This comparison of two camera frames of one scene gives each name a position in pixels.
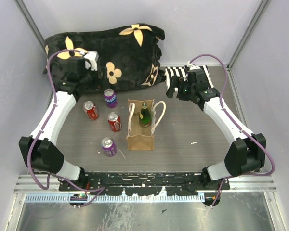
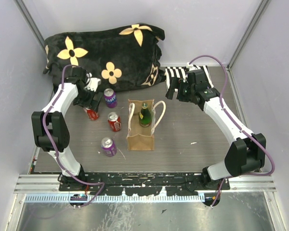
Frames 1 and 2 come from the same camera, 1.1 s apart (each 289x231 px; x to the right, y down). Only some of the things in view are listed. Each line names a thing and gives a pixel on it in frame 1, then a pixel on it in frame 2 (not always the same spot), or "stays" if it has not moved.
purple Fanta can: x=111 y=97 stays
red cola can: x=91 y=110 stays
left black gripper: x=100 y=83 -> x=93 y=104
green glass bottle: x=145 y=116 stays
